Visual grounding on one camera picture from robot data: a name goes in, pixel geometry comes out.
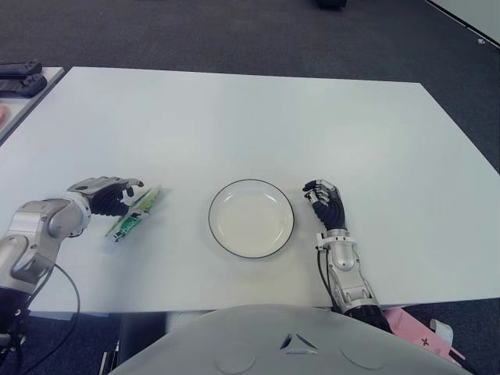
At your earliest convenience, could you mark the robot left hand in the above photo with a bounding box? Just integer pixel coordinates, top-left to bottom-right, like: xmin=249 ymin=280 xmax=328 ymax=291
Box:
xmin=66 ymin=176 xmax=152 ymax=220

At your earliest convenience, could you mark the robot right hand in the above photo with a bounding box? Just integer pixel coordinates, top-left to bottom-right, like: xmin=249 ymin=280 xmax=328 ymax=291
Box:
xmin=301 ymin=179 xmax=348 ymax=231

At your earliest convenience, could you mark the green white toothpaste tube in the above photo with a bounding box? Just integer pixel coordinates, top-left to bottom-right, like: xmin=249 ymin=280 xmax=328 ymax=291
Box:
xmin=104 ymin=186 xmax=164 ymax=244

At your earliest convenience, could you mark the white plate black rim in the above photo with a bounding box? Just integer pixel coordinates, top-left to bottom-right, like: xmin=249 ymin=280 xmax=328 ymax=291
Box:
xmin=208 ymin=179 xmax=295 ymax=259

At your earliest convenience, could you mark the white side table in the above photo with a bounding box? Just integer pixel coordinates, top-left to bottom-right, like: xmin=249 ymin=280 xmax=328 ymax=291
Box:
xmin=0 ymin=66 xmax=66 ymax=145

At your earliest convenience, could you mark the black game controller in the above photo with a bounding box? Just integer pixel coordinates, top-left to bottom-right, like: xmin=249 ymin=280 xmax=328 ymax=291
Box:
xmin=0 ymin=59 xmax=43 ymax=76
xmin=0 ymin=73 xmax=48 ymax=98

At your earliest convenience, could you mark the pink cardboard box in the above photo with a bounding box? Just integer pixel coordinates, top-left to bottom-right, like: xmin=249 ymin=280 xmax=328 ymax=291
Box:
xmin=382 ymin=307 xmax=468 ymax=366

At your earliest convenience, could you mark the grey robot torso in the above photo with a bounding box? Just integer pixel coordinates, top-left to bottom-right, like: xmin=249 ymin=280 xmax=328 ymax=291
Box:
xmin=111 ymin=304 xmax=476 ymax=375

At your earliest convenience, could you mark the white paper tag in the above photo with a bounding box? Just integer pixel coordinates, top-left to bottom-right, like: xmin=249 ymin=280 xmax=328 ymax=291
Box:
xmin=429 ymin=318 xmax=455 ymax=341

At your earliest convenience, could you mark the white board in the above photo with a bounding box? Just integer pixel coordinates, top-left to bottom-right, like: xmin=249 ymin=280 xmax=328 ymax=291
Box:
xmin=425 ymin=0 xmax=500 ymax=44

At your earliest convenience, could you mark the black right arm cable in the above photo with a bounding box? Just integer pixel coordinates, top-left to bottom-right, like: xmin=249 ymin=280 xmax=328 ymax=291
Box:
xmin=316 ymin=249 xmax=343 ymax=313

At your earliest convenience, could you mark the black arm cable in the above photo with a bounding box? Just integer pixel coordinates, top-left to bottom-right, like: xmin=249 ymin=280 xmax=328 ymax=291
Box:
xmin=7 ymin=262 xmax=81 ymax=375
xmin=316 ymin=249 xmax=343 ymax=313

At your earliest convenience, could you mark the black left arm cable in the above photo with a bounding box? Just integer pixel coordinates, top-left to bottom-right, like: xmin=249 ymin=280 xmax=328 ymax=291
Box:
xmin=7 ymin=262 xmax=81 ymax=375

